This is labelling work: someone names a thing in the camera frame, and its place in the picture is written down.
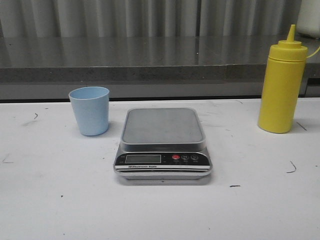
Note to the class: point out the light blue plastic cup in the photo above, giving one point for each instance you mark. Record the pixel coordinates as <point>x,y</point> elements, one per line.
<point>91,109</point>

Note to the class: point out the yellow squeeze bottle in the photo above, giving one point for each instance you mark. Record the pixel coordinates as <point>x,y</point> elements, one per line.
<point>282,81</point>

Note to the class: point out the silver digital kitchen scale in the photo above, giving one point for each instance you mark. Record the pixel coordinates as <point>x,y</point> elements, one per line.
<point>162,144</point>

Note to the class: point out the grey metal counter shelf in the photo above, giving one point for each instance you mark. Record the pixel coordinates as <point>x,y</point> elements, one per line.
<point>134,68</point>

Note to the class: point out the white container in background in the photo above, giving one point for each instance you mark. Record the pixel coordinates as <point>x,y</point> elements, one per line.
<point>308,22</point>

